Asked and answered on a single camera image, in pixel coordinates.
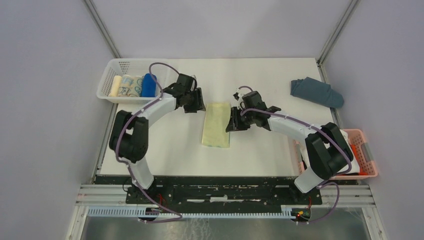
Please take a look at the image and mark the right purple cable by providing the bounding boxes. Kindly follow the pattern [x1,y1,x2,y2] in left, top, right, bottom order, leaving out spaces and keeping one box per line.
[236,85,354,225]

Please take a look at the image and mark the pink plastic basket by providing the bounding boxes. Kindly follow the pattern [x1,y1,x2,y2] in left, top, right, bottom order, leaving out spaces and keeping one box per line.
[290,129,378,181]

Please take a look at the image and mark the white plastic basket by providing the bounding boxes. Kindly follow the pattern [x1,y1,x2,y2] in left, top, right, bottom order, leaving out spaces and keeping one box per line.
[96,58,176,105]

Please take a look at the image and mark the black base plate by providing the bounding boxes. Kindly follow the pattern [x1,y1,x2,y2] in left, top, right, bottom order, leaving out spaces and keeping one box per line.
[94,176,323,215]

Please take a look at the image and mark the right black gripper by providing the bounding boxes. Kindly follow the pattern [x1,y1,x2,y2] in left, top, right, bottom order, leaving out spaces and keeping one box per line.
[225,106,255,133]

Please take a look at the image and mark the white cloth in pink basket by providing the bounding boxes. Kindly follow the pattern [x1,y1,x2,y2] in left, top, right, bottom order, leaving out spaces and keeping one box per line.
[295,130,361,175]

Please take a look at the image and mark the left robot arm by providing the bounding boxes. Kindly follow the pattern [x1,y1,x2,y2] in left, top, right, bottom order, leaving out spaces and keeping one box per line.
[108,73,206,204]

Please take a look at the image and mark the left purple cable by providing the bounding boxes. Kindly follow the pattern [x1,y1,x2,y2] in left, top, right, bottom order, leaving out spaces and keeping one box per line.
[114,62,184,224]

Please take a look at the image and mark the green yellow towel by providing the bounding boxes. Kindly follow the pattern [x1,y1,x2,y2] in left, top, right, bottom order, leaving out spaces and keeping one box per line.
[201,102,231,149]

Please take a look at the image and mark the patterned rolled towel left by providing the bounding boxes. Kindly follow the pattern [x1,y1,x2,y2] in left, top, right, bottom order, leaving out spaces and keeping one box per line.
[117,75,132,97]

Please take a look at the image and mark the white cable duct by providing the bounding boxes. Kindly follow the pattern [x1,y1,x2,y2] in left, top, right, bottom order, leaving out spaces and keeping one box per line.
[87,206,298,220]

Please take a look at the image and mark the purple cable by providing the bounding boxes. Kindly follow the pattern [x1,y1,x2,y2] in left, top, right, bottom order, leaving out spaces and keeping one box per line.
[114,62,184,224]
[236,85,354,225]

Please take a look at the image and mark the grey blue towel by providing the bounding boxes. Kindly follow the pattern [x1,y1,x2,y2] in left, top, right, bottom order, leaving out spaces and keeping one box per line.
[290,77,345,109]

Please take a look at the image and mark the patterned rolled towel right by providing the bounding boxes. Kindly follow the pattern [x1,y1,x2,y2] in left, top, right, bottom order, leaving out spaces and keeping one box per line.
[127,76,143,98]

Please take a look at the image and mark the cream rolled towel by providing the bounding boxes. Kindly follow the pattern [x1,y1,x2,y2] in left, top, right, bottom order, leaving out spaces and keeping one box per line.
[108,75,122,97]

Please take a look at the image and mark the orange item in basket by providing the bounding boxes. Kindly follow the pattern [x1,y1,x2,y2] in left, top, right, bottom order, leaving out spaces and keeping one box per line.
[349,144,368,176]

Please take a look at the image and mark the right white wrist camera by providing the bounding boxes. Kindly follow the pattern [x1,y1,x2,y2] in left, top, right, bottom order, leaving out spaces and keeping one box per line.
[233,88,246,110]

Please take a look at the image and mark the aluminium frame rails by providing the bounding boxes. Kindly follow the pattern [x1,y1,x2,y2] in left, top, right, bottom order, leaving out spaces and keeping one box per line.
[66,184,387,240]

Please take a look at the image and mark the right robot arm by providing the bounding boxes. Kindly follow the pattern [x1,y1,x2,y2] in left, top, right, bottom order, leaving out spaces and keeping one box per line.
[225,90,355,204]

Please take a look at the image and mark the patterned rolled towel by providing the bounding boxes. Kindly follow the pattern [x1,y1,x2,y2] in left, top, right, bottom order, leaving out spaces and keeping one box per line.
[117,75,132,97]
[127,76,143,98]

